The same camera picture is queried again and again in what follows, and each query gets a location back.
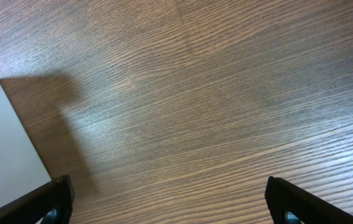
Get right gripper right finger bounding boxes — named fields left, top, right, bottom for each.
left=265, top=176, right=353, bottom=224

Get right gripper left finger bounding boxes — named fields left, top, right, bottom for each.
left=0, top=175, right=75, bottom=224

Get white open cardboard box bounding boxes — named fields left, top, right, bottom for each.
left=0, top=85, right=51, bottom=208

